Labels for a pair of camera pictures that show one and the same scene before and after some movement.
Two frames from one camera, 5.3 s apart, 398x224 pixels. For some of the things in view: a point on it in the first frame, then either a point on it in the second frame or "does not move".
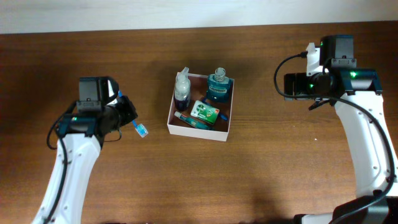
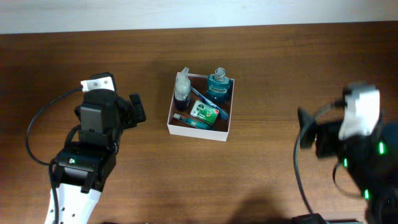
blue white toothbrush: (140, 127) to (222, 114)
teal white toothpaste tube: (193, 122) does not move
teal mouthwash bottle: (219, 86) does not move
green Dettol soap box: (204, 112) does not move
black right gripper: (300, 81) to (325, 130)
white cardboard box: (201, 107) does not move
